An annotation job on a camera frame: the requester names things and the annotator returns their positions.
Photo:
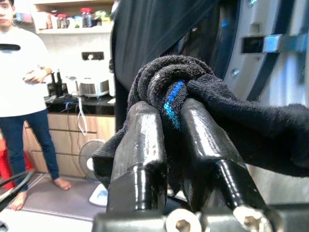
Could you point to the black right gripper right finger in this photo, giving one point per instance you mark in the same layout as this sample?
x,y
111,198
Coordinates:
x,y
205,149

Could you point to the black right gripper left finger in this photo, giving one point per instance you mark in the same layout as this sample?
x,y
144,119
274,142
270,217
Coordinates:
x,y
141,154

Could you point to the black towel with blue stripe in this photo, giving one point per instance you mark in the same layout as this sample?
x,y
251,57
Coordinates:
x,y
217,116

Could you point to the washing machine door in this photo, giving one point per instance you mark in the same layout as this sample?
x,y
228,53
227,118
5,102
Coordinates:
x,y
268,50

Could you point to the white electric fan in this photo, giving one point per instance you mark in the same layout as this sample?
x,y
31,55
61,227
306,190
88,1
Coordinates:
x,y
90,157

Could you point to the wooden kitchen cabinet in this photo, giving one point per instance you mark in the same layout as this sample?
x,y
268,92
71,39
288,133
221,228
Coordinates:
x,y
70,142

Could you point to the white rice cooker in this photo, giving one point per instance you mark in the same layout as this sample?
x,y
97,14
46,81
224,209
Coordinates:
x,y
94,87

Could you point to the grey floor mat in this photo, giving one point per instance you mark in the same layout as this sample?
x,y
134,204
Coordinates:
x,y
58,195

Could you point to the dark hanging garment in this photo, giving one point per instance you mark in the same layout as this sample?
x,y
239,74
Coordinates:
x,y
149,31

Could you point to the red plastic stool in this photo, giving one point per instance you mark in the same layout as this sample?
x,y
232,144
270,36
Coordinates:
x,y
6,166

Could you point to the person in white shirt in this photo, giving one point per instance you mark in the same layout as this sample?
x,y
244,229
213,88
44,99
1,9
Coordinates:
x,y
21,79

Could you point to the red-lidded jar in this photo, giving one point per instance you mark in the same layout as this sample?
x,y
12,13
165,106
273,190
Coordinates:
x,y
86,17

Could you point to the wall power socket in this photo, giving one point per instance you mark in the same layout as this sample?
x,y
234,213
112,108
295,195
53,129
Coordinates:
x,y
92,55

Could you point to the wooden wall shelf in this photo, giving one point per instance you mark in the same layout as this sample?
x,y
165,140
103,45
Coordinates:
x,y
72,17

